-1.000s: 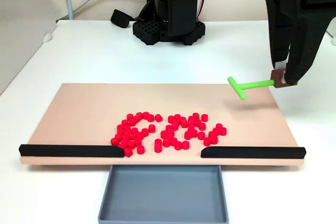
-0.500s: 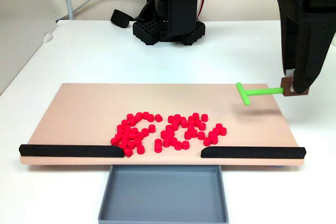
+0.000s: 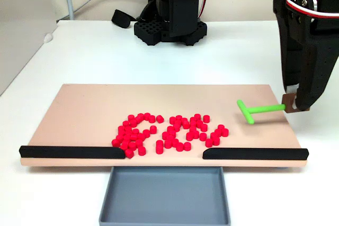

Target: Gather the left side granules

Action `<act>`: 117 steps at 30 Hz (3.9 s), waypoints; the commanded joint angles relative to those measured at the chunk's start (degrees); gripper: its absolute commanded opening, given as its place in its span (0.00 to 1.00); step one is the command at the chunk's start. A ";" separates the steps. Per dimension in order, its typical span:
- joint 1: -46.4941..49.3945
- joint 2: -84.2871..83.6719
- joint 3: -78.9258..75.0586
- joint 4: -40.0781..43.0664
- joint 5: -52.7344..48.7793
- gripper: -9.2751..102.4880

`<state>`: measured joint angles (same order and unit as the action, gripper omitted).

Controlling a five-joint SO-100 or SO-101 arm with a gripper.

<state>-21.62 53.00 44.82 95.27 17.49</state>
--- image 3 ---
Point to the black rail strip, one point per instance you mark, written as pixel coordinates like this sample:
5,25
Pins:
254,154
69,152

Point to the green T pusher brown block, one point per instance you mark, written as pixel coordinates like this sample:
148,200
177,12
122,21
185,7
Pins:
265,108

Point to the gray shallow tray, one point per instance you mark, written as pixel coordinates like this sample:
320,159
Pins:
164,197

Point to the small white plastic piece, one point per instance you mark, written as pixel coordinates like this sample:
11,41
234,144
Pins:
48,37

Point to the black table clamp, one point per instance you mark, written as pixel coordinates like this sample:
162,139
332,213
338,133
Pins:
120,19

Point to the beige flat board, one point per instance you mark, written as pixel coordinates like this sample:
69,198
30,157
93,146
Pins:
79,109

